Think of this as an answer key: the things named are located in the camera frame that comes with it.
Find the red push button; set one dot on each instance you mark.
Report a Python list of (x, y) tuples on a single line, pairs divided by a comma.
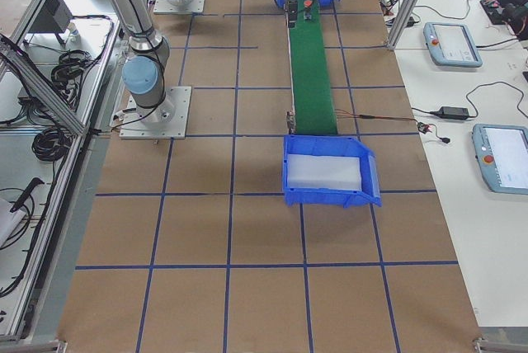
[(307, 10)]

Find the green conveyor belt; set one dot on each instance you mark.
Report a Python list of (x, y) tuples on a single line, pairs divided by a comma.
[(312, 110)]

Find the far teach pendant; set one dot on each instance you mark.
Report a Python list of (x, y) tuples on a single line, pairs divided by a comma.
[(451, 45)]

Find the teach pendant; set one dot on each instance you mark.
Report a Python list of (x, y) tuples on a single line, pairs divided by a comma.
[(501, 154), (451, 45)]

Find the right blue plastic bin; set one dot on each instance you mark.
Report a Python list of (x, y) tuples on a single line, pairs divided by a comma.
[(339, 146)]

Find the right white foam pad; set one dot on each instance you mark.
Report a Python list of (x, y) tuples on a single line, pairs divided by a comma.
[(328, 172)]

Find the black power adapter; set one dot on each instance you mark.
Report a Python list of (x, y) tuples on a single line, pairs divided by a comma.
[(452, 113)]

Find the near teach pendant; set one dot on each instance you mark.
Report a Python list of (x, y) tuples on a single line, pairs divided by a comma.
[(501, 154)]

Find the left aluminium frame rail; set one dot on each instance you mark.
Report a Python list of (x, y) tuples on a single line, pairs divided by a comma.
[(41, 138)]

